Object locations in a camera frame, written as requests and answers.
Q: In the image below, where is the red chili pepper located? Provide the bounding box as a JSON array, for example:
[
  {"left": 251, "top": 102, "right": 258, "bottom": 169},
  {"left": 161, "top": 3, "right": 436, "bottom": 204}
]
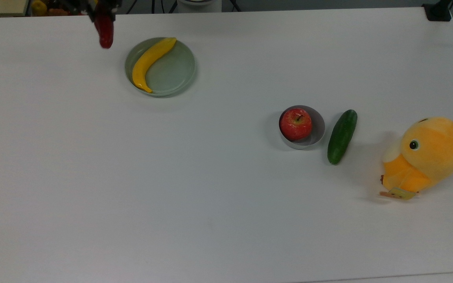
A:
[{"left": 94, "top": 2, "right": 114, "bottom": 50}]

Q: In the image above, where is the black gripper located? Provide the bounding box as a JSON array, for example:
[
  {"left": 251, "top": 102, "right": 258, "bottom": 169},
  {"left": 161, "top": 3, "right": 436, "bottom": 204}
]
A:
[{"left": 58, "top": 0, "right": 123, "bottom": 23}]

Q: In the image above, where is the red apple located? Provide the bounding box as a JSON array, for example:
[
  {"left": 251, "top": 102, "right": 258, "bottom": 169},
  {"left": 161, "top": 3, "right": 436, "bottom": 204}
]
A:
[{"left": 279, "top": 108, "right": 313, "bottom": 142}]

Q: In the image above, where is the pale green plastic plate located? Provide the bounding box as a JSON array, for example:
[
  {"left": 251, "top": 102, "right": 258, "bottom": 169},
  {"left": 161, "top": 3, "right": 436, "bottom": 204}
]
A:
[{"left": 124, "top": 37, "right": 197, "bottom": 97}]

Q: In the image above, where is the black table clamp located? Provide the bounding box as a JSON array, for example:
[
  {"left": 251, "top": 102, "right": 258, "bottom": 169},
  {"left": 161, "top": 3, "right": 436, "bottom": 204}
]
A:
[{"left": 422, "top": 0, "right": 453, "bottom": 22}]

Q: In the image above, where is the green cucumber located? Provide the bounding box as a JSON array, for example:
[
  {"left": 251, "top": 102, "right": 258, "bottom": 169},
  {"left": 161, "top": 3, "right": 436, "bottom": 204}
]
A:
[{"left": 327, "top": 109, "right": 358, "bottom": 165}]

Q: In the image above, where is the yellow banana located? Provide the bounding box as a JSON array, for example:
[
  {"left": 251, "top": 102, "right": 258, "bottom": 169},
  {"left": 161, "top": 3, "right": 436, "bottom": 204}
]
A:
[{"left": 132, "top": 37, "right": 177, "bottom": 94}]

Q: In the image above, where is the orange plush duck toy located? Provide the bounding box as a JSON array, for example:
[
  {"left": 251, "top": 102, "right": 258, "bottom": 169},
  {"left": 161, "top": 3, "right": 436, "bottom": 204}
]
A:
[{"left": 379, "top": 116, "right": 453, "bottom": 200}]

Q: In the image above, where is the yellow background fruit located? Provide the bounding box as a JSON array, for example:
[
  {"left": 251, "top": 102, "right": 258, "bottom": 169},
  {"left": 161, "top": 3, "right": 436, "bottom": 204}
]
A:
[{"left": 31, "top": 0, "right": 48, "bottom": 16}]

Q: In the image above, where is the small grey bowl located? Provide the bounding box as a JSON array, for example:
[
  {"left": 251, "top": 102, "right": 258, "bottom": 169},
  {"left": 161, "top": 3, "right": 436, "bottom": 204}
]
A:
[{"left": 278, "top": 105, "right": 326, "bottom": 150}]

